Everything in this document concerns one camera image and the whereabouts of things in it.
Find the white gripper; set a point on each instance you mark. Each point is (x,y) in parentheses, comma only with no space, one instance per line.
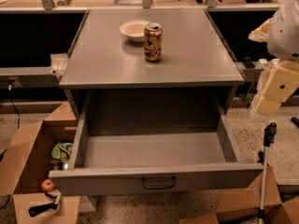
(285,36)

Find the orange soda can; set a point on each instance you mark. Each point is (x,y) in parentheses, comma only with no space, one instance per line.
(153,35)

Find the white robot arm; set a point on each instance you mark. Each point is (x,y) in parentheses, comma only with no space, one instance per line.
(283,42)

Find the open grey top drawer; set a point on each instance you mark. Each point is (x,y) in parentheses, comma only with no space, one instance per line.
(143,141)

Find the silver tripod pole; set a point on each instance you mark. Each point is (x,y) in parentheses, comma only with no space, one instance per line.
(270,132)

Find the white paper bowl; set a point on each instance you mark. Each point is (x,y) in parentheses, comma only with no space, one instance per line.
(134,30)

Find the cardboard box at right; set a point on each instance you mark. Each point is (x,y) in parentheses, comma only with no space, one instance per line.
(239,206)

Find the grey metal cabinet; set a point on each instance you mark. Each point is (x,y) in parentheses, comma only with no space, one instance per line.
(123,48)

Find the green snack bag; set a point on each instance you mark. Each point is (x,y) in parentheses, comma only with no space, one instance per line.
(62,151)

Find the red apple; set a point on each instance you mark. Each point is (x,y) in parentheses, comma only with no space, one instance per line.
(48,186)

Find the large open cardboard box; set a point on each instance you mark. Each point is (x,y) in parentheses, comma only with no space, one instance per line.
(26,164)

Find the black handled clamp tool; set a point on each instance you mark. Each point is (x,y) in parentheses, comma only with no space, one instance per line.
(55,197)

